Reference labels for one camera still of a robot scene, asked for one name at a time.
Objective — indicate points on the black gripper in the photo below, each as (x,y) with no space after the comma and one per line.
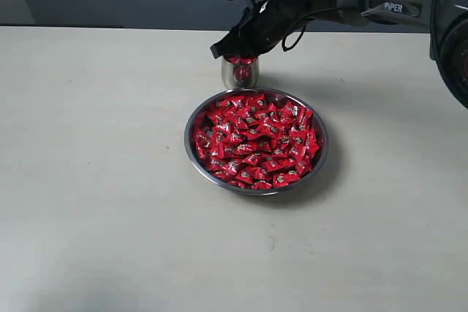
(269,24)

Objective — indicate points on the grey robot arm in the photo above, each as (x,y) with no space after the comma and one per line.
(444,20)

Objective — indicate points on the stainless steel cup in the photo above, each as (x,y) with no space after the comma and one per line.
(240,76)

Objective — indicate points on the pile of red wrapped candies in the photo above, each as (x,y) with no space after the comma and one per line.
(256,142)

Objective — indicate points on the round steel bowl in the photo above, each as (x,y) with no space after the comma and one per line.
(256,192)

